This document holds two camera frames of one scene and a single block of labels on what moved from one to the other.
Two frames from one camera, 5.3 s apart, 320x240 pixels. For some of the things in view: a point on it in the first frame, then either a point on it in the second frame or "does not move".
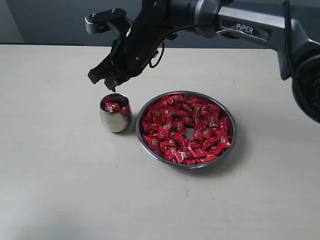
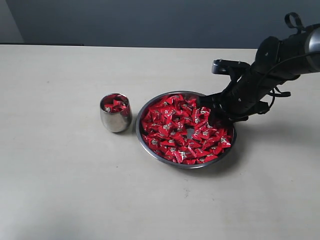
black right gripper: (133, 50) -> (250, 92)
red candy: (156, 114) does not move
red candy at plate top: (174, 99) does not move
